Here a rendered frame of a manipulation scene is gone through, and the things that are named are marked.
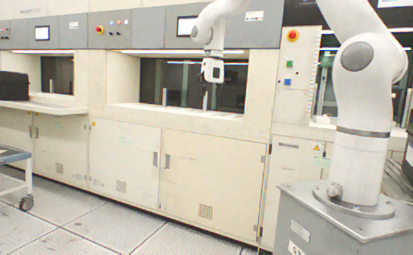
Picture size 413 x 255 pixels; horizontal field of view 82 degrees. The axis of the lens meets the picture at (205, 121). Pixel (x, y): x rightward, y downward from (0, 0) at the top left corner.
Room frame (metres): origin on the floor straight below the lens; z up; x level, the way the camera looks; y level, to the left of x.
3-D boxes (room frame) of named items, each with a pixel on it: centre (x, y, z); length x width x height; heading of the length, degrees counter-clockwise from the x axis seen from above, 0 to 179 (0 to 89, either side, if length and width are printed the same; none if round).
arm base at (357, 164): (0.62, -0.41, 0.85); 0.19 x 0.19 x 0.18
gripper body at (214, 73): (1.07, -0.02, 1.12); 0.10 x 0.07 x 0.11; 131
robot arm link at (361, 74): (0.60, -0.39, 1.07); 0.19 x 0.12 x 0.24; 131
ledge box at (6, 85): (2.24, 1.88, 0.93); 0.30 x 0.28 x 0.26; 63
